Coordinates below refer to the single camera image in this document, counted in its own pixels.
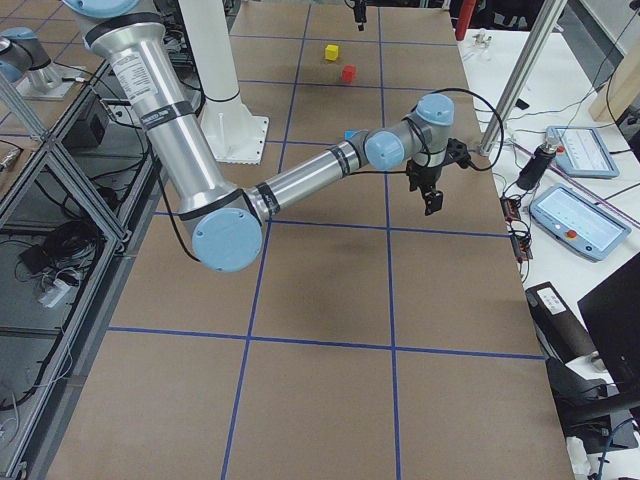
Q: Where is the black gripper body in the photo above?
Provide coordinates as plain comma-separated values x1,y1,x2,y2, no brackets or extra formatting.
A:
405,162,443,195
351,0,366,21

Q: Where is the red wooden cube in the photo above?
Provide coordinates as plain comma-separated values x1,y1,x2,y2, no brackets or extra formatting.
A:
341,65,357,84

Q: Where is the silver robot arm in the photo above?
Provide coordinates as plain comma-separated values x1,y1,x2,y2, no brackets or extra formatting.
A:
66,1,455,272

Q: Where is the yellow wooden cube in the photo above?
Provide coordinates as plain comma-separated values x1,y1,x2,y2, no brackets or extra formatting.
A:
324,44,340,62

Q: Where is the orange circuit board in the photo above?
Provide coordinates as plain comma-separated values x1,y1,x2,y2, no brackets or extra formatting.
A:
500,196,533,264

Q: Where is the red cylinder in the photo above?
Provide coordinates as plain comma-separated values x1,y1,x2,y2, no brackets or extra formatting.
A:
455,0,476,41

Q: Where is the black water bottle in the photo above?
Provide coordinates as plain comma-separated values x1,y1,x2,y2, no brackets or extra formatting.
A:
516,141,558,191

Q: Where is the far teach pendant tablet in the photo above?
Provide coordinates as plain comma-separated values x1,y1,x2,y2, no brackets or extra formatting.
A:
546,126,620,179

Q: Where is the teach pendant tablet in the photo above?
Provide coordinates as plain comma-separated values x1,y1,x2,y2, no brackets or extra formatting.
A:
529,184,631,262
546,126,620,179

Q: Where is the near teach pendant tablet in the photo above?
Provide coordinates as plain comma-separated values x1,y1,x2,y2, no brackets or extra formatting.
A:
529,184,631,262

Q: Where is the black monitor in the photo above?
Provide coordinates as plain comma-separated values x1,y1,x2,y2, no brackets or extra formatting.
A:
578,254,639,391

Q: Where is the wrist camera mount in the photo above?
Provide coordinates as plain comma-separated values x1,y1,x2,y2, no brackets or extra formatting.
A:
442,138,471,169

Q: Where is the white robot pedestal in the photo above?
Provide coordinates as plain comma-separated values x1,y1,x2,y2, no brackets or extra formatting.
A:
179,0,269,165

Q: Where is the aluminium frame post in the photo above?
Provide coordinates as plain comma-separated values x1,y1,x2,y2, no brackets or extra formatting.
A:
479,0,567,157

